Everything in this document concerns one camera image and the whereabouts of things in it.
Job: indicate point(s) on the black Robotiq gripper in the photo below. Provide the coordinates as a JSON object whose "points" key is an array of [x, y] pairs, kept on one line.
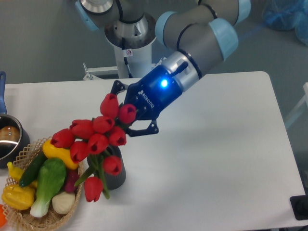
{"points": [[150, 95]]}

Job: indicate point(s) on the red tulip bouquet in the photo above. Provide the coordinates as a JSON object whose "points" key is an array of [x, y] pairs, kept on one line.
{"points": [[104, 130]]}

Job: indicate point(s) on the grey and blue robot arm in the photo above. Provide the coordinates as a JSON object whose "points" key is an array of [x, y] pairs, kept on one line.
{"points": [[167, 55]]}

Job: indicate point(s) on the dark grey ribbed vase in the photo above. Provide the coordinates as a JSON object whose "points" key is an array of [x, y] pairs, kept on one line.
{"points": [[106, 171]]}

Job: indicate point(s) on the yellow squash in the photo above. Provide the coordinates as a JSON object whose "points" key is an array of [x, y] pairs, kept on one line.
{"points": [[51, 151]]}

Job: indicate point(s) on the green bok choy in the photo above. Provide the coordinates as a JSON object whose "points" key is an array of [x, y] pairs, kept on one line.
{"points": [[51, 178]]}

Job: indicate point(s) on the green cucumber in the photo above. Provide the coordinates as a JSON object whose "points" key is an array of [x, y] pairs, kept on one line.
{"points": [[32, 171]]}

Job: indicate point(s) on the white garlic bulb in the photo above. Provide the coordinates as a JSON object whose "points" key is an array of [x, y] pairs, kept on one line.
{"points": [[63, 202]]}

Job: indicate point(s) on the yellow banana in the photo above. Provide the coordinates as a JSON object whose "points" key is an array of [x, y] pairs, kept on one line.
{"points": [[15, 172]]}

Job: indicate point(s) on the yellow bell pepper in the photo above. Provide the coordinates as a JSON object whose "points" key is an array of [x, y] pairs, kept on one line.
{"points": [[20, 198]]}

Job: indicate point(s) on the woven wicker basket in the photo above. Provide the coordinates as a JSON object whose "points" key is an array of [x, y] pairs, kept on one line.
{"points": [[21, 220]]}

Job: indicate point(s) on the blue plastic bag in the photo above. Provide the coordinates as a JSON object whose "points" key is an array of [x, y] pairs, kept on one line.
{"points": [[285, 15]]}

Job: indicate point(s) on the orange fruit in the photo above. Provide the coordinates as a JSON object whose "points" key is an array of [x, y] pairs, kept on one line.
{"points": [[3, 219]]}

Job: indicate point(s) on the black device at table edge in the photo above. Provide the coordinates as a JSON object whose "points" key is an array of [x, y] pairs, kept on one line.
{"points": [[300, 206]]}

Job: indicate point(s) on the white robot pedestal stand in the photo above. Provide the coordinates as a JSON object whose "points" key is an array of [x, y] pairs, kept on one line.
{"points": [[130, 63]]}

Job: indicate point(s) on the blue handled metal pot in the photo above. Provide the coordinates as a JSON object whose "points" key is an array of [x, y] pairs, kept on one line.
{"points": [[13, 137]]}

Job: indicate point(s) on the white frame at right edge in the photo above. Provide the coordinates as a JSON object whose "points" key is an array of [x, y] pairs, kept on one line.
{"points": [[298, 109]]}

